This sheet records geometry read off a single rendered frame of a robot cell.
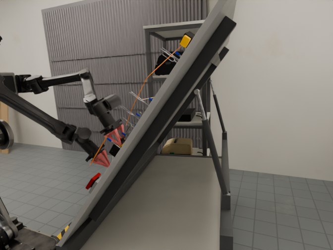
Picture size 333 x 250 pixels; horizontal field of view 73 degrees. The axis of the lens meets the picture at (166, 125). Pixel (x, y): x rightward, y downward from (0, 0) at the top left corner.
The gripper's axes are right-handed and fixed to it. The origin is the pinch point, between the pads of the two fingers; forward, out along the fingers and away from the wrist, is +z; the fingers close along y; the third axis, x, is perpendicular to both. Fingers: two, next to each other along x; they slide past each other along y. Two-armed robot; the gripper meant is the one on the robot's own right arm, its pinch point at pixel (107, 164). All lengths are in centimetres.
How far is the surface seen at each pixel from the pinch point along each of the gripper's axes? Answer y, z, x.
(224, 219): -20, 42, -40
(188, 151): 95, 39, 18
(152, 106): -24, -1, -54
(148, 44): 97, -48, -26
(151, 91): 92, -21, 0
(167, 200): 13.4, 36.4, 1.5
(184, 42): 7, -11, -66
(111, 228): -15.5, 21.7, 10.9
